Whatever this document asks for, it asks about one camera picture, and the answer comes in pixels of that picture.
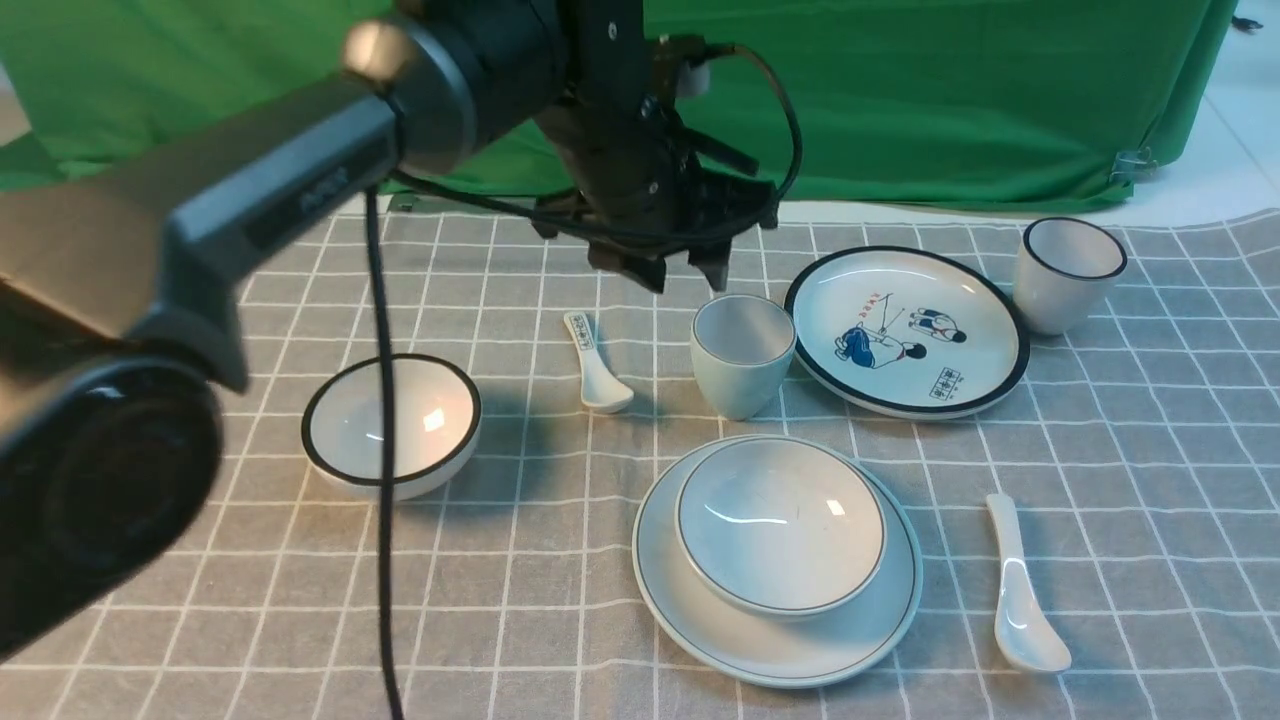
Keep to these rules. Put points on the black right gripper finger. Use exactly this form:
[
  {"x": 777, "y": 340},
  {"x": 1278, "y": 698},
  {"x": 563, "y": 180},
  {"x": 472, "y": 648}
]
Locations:
[{"x": 713, "y": 261}]

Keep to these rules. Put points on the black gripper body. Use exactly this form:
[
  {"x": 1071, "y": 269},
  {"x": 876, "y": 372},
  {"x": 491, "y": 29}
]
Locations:
[{"x": 645, "y": 183}]

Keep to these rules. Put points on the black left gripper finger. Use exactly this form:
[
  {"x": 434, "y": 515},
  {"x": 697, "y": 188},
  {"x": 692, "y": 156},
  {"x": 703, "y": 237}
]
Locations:
[{"x": 648, "y": 273}]

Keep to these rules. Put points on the pale grey cup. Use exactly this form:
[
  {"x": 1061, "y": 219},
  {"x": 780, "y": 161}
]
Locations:
[{"x": 741, "y": 349}]

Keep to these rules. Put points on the pale grey rimmed bowl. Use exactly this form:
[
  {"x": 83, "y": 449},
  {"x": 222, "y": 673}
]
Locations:
[{"x": 780, "y": 527}]

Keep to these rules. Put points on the plain white ceramic spoon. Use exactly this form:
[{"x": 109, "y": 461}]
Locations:
[{"x": 1023, "y": 634}]

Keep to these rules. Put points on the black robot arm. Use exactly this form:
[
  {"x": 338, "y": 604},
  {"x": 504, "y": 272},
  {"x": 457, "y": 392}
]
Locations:
[{"x": 120, "y": 290}]

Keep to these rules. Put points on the small printed white spoon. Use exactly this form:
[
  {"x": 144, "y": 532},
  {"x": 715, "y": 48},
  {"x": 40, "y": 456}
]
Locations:
[{"x": 600, "y": 390}]

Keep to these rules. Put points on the illustrated black rimmed plate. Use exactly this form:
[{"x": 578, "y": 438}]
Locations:
[{"x": 906, "y": 333}]

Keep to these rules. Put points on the green backdrop cloth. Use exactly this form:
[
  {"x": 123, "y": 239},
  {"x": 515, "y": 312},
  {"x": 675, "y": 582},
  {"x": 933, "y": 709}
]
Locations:
[{"x": 982, "y": 105}]

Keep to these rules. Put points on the black rimmed white bowl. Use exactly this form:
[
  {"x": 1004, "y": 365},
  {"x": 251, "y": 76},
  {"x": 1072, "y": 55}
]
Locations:
[{"x": 438, "y": 412}]

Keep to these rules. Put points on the grey checked tablecloth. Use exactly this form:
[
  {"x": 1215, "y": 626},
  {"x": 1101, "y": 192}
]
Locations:
[{"x": 1140, "y": 452}]

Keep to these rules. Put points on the black rimmed white cup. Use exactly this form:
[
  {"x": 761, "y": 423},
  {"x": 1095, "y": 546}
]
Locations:
[{"x": 1065, "y": 268}]

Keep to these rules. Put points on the pale grey rimmed plate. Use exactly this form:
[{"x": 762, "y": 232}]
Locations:
[{"x": 793, "y": 653}]

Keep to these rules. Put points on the metal backdrop clamp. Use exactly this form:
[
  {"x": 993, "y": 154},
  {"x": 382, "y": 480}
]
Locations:
[{"x": 1133, "y": 166}]

